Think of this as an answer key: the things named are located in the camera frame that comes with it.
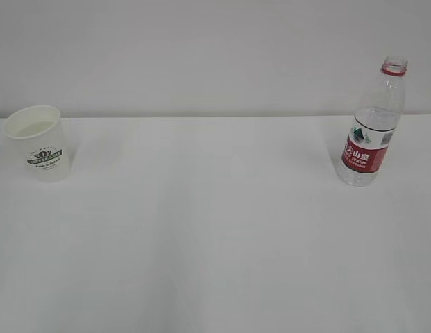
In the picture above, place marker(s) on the clear plastic water bottle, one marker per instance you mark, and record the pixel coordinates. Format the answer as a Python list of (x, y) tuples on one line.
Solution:
[(375, 120)]

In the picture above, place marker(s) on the white paper coffee cup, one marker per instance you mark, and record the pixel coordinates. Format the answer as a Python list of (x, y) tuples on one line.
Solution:
[(36, 132)]

